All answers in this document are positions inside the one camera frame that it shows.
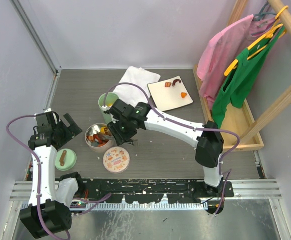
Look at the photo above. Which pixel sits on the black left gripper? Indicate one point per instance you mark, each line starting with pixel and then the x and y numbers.
pixel 69 135

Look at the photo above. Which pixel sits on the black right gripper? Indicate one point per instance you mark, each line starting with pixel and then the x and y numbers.
pixel 120 137

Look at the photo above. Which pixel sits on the brown glazed food piece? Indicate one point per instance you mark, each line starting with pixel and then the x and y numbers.
pixel 109 132

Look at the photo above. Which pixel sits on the yellow corn cob piece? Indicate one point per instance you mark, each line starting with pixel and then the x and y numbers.
pixel 104 130

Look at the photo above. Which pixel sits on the red drumstick food piece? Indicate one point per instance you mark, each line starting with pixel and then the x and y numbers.
pixel 95 139

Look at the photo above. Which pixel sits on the round silver tin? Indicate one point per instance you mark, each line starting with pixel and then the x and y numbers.
pixel 96 129

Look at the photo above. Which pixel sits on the tall green canister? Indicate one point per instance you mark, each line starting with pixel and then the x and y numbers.
pixel 104 99

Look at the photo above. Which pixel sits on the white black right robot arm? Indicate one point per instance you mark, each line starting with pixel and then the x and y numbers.
pixel 205 138

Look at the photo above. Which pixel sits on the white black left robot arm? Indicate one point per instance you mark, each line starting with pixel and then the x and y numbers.
pixel 48 210

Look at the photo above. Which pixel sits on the round bakery tin lid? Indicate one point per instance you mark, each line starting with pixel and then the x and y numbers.
pixel 116 160

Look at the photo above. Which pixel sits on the green canister lid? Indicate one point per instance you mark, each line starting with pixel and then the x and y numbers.
pixel 65 159

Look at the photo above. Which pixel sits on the white folded cloth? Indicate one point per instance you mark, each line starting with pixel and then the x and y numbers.
pixel 138 76

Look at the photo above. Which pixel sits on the white square plate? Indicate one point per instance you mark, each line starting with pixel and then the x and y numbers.
pixel 169 98

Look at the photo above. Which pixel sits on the bacon slice piece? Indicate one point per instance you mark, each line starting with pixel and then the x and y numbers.
pixel 168 84

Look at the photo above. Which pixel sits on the small orange carrot piece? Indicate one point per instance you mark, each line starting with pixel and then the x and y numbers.
pixel 183 95

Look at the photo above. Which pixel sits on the curved dark sausage piece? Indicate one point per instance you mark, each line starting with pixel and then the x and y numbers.
pixel 176 81

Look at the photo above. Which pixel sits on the wooden clothes rack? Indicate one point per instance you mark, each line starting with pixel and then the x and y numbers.
pixel 242 121

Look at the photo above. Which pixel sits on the green shirt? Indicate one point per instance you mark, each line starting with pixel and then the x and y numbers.
pixel 240 81

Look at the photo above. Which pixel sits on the pink shirt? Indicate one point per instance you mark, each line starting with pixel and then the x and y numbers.
pixel 222 50

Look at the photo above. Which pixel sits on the grey hanger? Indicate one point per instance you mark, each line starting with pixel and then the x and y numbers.
pixel 261 17

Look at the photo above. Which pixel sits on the yellow hanger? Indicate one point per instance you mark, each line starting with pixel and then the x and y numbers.
pixel 267 35

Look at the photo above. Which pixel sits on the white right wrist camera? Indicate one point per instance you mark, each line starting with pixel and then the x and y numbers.
pixel 108 117

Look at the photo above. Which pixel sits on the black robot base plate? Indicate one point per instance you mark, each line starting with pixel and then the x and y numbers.
pixel 146 191

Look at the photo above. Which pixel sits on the aluminium rail frame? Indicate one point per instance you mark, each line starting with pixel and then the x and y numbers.
pixel 244 189

